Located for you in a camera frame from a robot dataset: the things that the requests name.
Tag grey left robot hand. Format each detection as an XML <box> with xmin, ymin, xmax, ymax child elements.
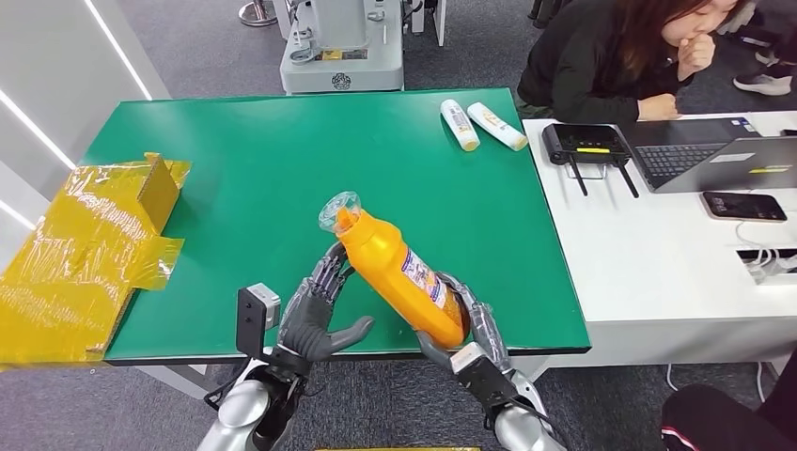
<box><xmin>273</xmin><ymin>242</ymin><xmax>376</xmax><ymax>376</ymax></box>

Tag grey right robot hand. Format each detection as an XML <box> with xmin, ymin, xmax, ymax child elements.
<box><xmin>415</xmin><ymin>271</ymin><xmax>515</xmax><ymax>375</ymax></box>

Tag orange bottle with clear cap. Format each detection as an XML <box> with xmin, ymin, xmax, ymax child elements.
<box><xmin>318</xmin><ymin>191</ymin><xmax>471</xmax><ymax>350</ymax></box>

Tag white bottle with orange label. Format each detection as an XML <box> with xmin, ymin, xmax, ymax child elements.
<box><xmin>466</xmin><ymin>101</ymin><xmax>529</xmax><ymax>152</ymax></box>

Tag white bottle with blue label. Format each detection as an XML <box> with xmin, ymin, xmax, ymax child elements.
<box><xmin>439</xmin><ymin>99</ymin><xmax>481</xmax><ymax>153</ymax></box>

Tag white table leg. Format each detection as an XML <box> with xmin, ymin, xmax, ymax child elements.
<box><xmin>133</xmin><ymin>364</ymin><xmax>214</xmax><ymax>401</ymax></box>

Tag black router with antennas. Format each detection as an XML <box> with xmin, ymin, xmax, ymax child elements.
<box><xmin>540</xmin><ymin>123</ymin><xmax>641</xmax><ymax>200</ymax></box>

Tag yellow taped cardboard box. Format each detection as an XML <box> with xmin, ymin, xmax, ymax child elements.
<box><xmin>0</xmin><ymin>152</ymin><xmax>192</xmax><ymax>373</ymax></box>

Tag person in black trousers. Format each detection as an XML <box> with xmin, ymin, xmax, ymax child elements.
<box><xmin>661</xmin><ymin>351</ymin><xmax>797</xmax><ymax>451</ymax></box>

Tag grey machine base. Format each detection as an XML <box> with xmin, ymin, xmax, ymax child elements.
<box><xmin>271</xmin><ymin>0</ymin><xmax>446</xmax><ymax>96</ymax></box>

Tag seated person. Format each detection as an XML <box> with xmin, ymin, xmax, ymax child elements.
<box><xmin>516</xmin><ymin>0</ymin><xmax>758</xmax><ymax>124</ymax></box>

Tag black smartphone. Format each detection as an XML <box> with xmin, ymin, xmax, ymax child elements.
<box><xmin>700</xmin><ymin>190</ymin><xmax>789</xmax><ymax>224</ymax></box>

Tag grey open laptop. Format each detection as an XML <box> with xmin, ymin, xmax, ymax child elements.
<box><xmin>616</xmin><ymin>116</ymin><xmax>797</xmax><ymax>194</ymax></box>

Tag chrome stanchion base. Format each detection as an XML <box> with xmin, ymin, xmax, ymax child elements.
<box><xmin>236</xmin><ymin>0</ymin><xmax>279</xmax><ymax>28</ymax></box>

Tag person with white shoes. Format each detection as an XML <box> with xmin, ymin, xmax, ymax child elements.
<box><xmin>715</xmin><ymin>0</ymin><xmax>797</xmax><ymax>98</ymax></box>

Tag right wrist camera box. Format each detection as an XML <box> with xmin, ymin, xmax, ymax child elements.
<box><xmin>449</xmin><ymin>342</ymin><xmax>521</xmax><ymax>413</ymax></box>

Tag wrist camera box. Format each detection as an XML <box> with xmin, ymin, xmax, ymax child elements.
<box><xmin>235</xmin><ymin>283</ymin><xmax>283</xmax><ymax>363</ymax></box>
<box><xmin>449</xmin><ymin>342</ymin><xmax>521</xmax><ymax>413</ymax></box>

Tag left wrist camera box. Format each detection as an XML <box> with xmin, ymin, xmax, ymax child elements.
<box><xmin>235</xmin><ymin>283</ymin><xmax>283</xmax><ymax>363</ymax></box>

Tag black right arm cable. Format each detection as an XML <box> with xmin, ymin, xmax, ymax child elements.
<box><xmin>484</xmin><ymin>397</ymin><xmax>562</xmax><ymax>440</ymax></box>

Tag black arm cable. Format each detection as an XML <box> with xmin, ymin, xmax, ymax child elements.
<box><xmin>203</xmin><ymin>359</ymin><xmax>254</xmax><ymax>413</ymax></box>
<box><xmin>484</xmin><ymin>397</ymin><xmax>562</xmax><ymax>440</ymax></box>

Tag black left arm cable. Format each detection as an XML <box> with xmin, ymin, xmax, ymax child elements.
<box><xmin>203</xmin><ymin>359</ymin><xmax>254</xmax><ymax>413</ymax></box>

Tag white charging cables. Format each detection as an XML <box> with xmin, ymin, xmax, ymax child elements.
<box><xmin>734</xmin><ymin>221</ymin><xmax>797</xmax><ymax>283</ymax></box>

